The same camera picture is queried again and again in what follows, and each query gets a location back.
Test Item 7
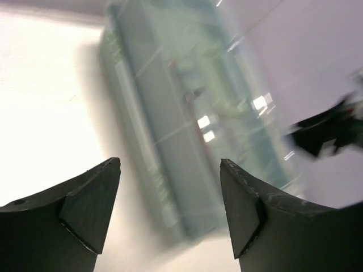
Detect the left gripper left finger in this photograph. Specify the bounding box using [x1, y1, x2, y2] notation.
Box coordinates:
[1, 157, 121, 271]

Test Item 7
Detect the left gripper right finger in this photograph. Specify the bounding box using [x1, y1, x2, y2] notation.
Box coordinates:
[220, 159, 362, 272]

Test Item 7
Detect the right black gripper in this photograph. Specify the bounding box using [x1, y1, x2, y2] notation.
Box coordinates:
[283, 70, 363, 162]

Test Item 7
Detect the green toolbox with clear lid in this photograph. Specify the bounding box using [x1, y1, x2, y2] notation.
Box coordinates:
[100, 1, 306, 243]

